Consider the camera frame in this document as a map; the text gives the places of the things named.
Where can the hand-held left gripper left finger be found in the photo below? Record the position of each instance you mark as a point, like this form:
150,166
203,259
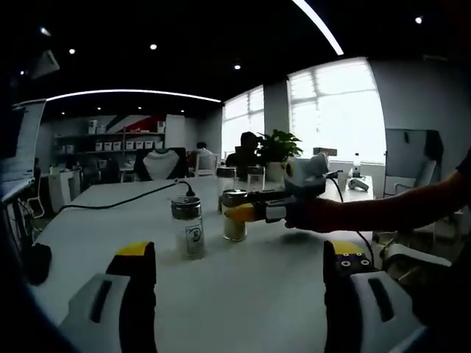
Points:
95,323

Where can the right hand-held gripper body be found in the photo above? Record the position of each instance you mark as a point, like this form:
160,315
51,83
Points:
305,180

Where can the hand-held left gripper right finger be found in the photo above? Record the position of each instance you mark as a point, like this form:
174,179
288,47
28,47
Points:
397,320

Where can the tall white-powder seasoning bottle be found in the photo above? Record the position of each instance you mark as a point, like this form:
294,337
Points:
255,178

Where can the small beige-powder seasoning bottle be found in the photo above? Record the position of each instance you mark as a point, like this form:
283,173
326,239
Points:
234,229

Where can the tall brown-granule seasoning bottle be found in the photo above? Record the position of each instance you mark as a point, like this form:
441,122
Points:
226,184

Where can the small white-powder seasoning bottle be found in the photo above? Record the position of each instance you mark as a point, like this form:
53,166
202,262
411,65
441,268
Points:
187,228

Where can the clear water bottle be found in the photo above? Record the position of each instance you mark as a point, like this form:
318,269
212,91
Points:
356,167

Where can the person's right hand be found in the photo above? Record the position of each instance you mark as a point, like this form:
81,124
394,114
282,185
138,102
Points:
307,217

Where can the grey box on windowsill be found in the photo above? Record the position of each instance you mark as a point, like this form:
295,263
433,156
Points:
325,151

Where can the green plant in white pot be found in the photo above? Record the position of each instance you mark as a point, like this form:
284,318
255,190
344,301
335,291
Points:
279,147

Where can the white handheld controller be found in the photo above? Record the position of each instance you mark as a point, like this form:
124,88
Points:
358,184

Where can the white swivel chair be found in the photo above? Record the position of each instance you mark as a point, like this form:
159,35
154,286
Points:
416,253

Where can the wide bright window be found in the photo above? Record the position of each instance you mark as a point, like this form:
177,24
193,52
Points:
335,114

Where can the narrow bright window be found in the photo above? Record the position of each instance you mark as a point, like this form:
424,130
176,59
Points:
243,121

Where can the black round object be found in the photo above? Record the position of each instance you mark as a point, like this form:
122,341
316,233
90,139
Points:
38,263

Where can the white partition board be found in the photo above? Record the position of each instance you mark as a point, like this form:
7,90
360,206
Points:
404,154

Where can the black and white office chair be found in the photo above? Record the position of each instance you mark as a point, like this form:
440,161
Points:
160,163

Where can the long curved ceiling light strip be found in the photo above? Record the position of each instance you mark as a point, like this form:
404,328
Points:
322,25

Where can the shelf with white boxes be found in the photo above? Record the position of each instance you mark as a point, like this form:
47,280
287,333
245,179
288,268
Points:
110,143

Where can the straight ceiling light strip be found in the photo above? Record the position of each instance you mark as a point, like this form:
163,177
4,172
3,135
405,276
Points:
129,91

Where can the white laptop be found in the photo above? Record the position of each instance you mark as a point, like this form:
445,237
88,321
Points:
31,147

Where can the white ceiling air conditioner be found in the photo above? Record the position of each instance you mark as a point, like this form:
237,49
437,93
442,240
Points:
46,64

